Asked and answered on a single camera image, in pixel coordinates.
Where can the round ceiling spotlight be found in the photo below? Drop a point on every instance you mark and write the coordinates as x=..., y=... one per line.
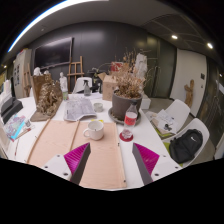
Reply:
x=210, y=45
x=174, y=37

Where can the clear spray bottle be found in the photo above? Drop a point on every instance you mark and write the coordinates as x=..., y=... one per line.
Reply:
x=87, y=89

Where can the beige table mat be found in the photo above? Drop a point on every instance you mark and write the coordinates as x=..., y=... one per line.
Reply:
x=56, y=140

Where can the white plastic chair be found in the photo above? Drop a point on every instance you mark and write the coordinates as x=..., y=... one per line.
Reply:
x=78, y=86
x=200, y=125
x=178, y=108

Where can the black box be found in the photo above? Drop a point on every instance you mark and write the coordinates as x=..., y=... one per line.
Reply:
x=11, y=108

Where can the black wall screen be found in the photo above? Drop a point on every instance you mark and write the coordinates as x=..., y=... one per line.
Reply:
x=53, y=53

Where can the small white tape roll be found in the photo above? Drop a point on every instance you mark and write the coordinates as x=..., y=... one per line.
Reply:
x=98, y=107

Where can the folded newspaper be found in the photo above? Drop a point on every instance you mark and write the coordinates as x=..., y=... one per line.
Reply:
x=78, y=108

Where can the loose papers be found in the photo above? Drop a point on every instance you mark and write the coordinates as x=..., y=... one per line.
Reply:
x=165, y=120

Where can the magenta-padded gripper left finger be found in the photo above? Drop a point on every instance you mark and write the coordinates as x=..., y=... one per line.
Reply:
x=56, y=165

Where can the clear red-labelled drink bottle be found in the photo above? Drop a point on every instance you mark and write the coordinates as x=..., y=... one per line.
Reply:
x=130, y=120

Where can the colourful books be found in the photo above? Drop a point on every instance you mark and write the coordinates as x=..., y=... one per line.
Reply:
x=15, y=126

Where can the white plinth block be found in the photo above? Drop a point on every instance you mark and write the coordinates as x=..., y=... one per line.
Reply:
x=146, y=102

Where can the white cabinet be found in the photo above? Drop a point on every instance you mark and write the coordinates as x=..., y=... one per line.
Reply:
x=21, y=66

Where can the flat round red coaster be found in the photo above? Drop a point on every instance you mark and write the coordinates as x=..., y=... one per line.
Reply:
x=122, y=139

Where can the white plaster figurine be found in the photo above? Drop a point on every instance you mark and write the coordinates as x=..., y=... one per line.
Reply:
x=63, y=81

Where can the wooden figure statue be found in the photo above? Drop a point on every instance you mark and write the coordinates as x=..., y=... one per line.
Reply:
x=190, y=93

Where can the black backpack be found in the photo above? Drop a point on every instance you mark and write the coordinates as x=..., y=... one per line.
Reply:
x=185, y=146

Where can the grey plant saucer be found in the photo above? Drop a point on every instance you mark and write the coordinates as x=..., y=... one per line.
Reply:
x=113, y=118

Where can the cardboard box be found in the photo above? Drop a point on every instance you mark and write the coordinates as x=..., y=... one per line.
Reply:
x=108, y=87

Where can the wooden easel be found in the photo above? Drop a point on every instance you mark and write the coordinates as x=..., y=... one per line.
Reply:
x=76, y=73

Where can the tall white plaster statue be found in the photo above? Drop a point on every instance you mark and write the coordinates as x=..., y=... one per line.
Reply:
x=141, y=63

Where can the dried plant in grey pot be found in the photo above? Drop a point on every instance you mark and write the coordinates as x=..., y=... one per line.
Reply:
x=121, y=105

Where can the white ceramic mug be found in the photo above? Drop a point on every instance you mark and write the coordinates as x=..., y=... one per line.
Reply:
x=96, y=130

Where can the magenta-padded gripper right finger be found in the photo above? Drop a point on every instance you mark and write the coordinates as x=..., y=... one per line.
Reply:
x=165, y=165

